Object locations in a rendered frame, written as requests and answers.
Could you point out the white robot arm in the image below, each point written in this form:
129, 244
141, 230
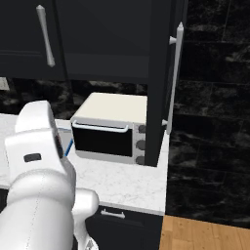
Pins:
35, 195

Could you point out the dark cabinet door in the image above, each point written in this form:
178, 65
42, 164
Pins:
22, 39
159, 81

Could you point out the blue edged tray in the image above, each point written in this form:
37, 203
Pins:
69, 148

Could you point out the dark upper cabinet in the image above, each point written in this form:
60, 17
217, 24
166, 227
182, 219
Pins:
104, 39

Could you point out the grey toaster oven knob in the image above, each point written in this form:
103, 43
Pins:
141, 144
142, 129
140, 160

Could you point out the cream toaster oven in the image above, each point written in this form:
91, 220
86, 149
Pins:
114, 107

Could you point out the black toaster oven door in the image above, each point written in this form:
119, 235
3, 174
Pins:
101, 141

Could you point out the dark drawer front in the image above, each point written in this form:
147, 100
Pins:
130, 232

